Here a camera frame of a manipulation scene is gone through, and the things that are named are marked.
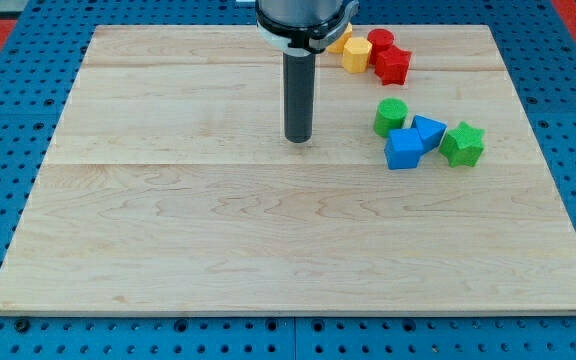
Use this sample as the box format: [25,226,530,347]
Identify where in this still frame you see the black white tool clamp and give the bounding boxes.
[255,0,359,57]

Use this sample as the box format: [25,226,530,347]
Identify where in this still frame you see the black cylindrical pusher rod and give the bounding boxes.
[283,54,316,143]

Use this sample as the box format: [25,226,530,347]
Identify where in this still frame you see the green star block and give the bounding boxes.
[439,121,485,167]

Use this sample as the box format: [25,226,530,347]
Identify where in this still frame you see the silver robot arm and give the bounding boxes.
[255,0,359,143]

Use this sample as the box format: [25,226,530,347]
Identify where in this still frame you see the red star block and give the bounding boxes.
[375,46,412,85]

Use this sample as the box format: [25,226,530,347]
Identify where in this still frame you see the yellow block behind clamp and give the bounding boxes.
[326,23,353,54]

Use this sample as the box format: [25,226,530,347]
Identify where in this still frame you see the yellow hexagon block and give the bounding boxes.
[342,37,372,73]

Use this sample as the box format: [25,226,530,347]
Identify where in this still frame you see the red cylinder block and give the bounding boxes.
[367,28,395,65]

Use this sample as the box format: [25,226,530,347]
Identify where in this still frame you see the green cylinder block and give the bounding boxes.
[373,97,408,137]

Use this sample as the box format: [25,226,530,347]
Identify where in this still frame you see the blue cube block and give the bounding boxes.
[384,128,424,170]

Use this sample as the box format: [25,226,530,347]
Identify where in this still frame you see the blue triangle block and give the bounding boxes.
[411,115,447,153]

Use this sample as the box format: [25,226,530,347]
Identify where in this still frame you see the wooden board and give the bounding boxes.
[0,25,576,317]

